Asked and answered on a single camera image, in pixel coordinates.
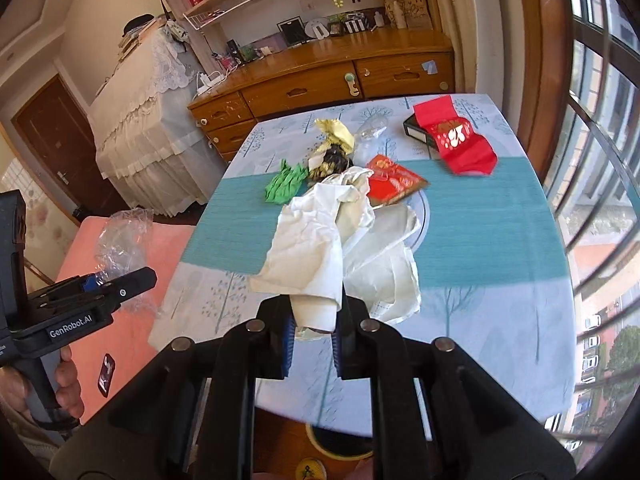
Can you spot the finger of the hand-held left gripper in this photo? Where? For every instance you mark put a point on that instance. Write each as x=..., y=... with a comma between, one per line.
x=130, y=285
x=90, y=284

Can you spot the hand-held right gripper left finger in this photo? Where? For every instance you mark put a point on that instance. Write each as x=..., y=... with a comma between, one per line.
x=286, y=350

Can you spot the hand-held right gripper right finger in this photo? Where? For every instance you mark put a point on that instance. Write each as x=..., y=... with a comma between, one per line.
x=336, y=350

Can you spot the clear plastic wrap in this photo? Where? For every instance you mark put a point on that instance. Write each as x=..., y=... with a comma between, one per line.
x=372, y=135
x=122, y=240

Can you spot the blue round waste bin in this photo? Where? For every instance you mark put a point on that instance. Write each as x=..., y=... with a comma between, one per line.
x=340, y=447

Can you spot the white paper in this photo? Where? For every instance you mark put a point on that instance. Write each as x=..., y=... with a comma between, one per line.
x=310, y=245

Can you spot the person's left forearm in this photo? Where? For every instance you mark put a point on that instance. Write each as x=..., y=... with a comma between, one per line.
x=25, y=440

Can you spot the person's left hand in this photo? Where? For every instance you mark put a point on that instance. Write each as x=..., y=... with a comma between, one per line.
x=70, y=380

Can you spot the pink bed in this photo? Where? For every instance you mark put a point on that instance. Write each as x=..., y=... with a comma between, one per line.
x=125, y=350

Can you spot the yellow embroidered slipper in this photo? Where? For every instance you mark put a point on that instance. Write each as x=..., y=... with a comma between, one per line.
x=310, y=470

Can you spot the brown wooden door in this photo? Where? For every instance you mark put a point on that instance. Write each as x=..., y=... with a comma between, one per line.
x=55, y=150

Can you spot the white lace furniture cover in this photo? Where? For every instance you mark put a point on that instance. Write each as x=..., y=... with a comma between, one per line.
x=145, y=135

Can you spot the green crumpled wrapper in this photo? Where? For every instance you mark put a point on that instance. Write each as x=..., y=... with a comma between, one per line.
x=285, y=182

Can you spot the tree print tablecloth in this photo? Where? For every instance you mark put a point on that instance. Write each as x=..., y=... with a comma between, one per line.
x=475, y=240

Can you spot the red foil wrapper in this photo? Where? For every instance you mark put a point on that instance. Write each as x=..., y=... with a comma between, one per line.
x=395, y=180

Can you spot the dark gold wrapper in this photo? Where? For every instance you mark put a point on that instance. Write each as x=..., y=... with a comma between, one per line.
x=332, y=162

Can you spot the yellow crumpled wrapper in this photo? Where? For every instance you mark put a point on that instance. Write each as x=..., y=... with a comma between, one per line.
x=337, y=131

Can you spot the white power strip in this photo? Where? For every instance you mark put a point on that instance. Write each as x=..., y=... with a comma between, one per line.
x=212, y=80

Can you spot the red envelope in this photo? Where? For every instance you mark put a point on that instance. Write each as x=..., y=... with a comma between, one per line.
x=460, y=150

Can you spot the small dark container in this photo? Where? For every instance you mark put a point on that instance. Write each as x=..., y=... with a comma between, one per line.
x=232, y=50

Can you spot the wooden dresser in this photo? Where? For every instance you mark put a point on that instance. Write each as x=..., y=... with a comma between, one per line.
x=300, y=90

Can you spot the black hat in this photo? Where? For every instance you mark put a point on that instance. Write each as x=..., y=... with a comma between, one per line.
x=137, y=22

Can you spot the green white drawer latch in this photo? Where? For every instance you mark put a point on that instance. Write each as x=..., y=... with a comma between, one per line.
x=350, y=80

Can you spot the blue sticker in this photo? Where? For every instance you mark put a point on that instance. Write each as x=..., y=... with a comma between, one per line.
x=429, y=67

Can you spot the white round ornament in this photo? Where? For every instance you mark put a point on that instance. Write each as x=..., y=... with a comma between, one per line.
x=318, y=29

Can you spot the black white striped box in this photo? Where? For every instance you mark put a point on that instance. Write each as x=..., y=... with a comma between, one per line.
x=355, y=26

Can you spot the small white bottle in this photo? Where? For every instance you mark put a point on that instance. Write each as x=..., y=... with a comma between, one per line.
x=378, y=19

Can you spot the metal window railing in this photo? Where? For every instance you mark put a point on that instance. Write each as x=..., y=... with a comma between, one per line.
x=600, y=127

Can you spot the brown craft paper bag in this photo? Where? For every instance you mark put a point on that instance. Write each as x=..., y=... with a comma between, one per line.
x=419, y=10

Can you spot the dark framed window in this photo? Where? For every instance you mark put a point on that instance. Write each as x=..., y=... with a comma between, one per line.
x=605, y=35

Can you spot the black picture frame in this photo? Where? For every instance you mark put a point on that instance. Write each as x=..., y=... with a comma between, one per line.
x=291, y=32

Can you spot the wooden window frame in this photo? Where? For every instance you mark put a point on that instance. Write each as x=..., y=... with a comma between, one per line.
x=545, y=60

